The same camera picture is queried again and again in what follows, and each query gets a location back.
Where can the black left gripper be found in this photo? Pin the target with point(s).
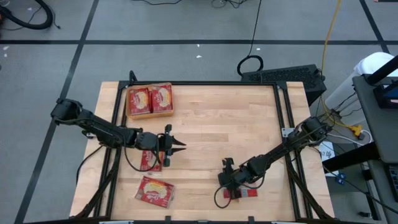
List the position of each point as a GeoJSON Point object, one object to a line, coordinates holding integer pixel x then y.
{"type": "Point", "coordinates": [158, 141]}

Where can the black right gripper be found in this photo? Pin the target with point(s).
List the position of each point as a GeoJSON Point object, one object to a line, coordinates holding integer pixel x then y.
{"type": "Point", "coordinates": [233, 177]}

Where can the red popcorn bag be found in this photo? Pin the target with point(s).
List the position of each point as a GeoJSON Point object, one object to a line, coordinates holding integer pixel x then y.
{"type": "Point", "coordinates": [248, 193]}
{"type": "Point", "coordinates": [154, 191]}
{"type": "Point", "coordinates": [149, 161]}
{"type": "Point", "coordinates": [161, 99]}
{"type": "Point", "coordinates": [139, 101]}

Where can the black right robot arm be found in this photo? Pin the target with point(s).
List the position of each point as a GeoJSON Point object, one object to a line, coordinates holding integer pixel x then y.
{"type": "Point", "coordinates": [280, 151]}

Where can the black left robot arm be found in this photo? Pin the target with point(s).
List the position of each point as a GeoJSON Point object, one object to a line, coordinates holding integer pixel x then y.
{"type": "Point", "coordinates": [99, 130]}

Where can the silver mounting plate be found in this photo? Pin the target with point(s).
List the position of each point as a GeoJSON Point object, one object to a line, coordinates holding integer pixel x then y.
{"type": "Point", "coordinates": [88, 135]}
{"type": "Point", "coordinates": [285, 132]}

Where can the white paper sheet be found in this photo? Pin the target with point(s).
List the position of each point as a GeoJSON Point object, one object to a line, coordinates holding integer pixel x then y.
{"type": "Point", "coordinates": [326, 154]}

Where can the blue tag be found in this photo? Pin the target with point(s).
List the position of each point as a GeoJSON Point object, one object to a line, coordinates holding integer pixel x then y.
{"type": "Point", "coordinates": [343, 176]}
{"type": "Point", "coordinates": [339, 181]}

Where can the black desk beam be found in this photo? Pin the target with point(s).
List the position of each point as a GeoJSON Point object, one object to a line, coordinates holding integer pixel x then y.
{"type": "Point", "coordinates": [351, 157]}

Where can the black perforated computer case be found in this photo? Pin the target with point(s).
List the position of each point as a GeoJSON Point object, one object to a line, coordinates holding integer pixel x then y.
{"type": "Point", "coordinates": [280, 76]}

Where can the small black floor object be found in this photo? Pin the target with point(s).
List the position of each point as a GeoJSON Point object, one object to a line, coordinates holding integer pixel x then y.
{"type": "Point", "coordinates": [364, 214]}

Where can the yellow power plug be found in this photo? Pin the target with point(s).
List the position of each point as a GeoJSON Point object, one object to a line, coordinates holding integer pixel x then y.
{"type": "Point", "coordinates": [356, 129]}

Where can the grey desk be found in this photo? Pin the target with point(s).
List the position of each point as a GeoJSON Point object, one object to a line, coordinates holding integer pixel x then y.
{"type": "Point", "coordinates": [379, 130]}

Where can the black keyboard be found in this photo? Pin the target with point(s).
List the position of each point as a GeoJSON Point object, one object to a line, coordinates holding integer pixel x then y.
{"type": "Point", "coordinates": [393, 183]}

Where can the black and blue device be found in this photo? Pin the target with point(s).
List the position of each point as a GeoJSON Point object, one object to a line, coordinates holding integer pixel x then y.
{"type": "Point", "coordinates": [385, 93]}

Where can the white round bin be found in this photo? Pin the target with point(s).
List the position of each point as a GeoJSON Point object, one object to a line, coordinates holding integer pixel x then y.
{"type": "Point", "coordinates": [373, 62]}

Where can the black pole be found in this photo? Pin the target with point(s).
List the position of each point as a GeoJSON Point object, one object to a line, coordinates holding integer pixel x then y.
{"type": "Point", "coordinates": [382, 71]}

